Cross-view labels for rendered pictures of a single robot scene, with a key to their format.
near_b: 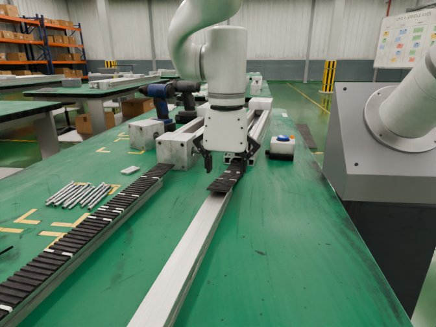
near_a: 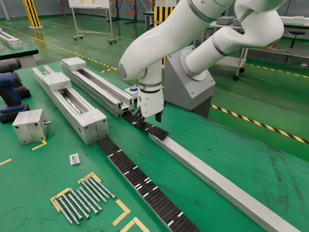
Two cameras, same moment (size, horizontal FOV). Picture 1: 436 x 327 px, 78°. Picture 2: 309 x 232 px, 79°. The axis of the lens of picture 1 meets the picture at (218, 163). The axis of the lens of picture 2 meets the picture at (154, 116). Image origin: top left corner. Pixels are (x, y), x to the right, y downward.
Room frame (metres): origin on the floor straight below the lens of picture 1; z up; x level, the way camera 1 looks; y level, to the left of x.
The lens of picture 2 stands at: (0.24, 0.49, 1.28)
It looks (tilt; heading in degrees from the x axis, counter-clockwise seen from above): 33 degrees down; 306
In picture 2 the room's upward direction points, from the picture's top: straight up
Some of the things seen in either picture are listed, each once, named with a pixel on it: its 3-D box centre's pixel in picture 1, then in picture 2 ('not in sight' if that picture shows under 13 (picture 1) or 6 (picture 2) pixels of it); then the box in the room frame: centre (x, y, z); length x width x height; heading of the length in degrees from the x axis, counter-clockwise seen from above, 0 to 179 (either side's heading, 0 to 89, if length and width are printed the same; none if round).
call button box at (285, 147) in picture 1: (279, 147); (132, 94); (0.90, -0.21, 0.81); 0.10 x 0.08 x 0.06; 76
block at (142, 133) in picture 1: (148, 135); (35, 125); (1.01, 0.26, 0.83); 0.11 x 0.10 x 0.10; 54
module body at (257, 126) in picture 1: (254, 125); (91, 83); (1.20, -0.17, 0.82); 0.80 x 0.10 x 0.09; 166
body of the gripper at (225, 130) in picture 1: (226, 126); (150, 99); (0.63, -0.02, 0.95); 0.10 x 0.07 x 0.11; 76
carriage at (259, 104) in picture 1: (261, 106); (74, 65); (1.44, -0.23, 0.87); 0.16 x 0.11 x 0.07; 166
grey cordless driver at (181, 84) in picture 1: (181, 102); (4, 81); (1.45, 0.19, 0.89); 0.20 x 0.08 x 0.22; 81
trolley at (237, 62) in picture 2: not in sight; (218, 45); (1.41, -3.12, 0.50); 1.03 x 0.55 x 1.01; 4
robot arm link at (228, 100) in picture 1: (225, 98); (149, 84); (0.63, -0.02, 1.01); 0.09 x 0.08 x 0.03; 76
